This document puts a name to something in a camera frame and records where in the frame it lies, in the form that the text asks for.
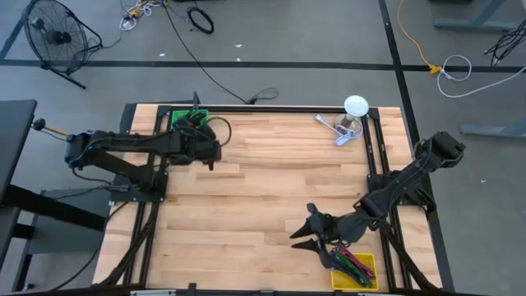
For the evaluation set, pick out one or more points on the orange rod with black knob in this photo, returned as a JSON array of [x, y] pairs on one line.
[[39, 124]]

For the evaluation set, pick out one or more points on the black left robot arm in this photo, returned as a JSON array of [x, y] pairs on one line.
[[123, 141]]

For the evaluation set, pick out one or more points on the white dome lamp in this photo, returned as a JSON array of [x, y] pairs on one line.
[[356, 105]]

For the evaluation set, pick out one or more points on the black floor fan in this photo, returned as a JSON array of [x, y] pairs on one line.
[[57, 38]]

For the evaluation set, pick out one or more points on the black aluminium table frame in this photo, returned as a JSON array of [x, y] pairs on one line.
[[267, 109]]

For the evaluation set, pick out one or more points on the grey desk leg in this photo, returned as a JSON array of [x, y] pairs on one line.
[[493, 130], [472, 24]]

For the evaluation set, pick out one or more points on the black desk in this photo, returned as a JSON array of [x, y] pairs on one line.
[[14, 131]]

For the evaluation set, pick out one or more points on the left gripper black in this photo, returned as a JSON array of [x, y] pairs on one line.
[[205, 146]]

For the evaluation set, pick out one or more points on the green plastic basket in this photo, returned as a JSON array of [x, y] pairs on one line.
[[176, 117]]

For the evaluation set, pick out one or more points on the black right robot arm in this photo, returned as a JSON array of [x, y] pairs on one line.
[[394, 193]]

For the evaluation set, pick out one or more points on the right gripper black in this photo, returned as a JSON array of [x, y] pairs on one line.
[[341, 229]]

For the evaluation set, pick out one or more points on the silver aluminium bracket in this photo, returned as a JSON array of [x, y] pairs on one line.
[[152, 293]]

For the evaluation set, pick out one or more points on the yellow plastic basket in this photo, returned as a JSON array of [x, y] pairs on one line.
[[341, 284]]

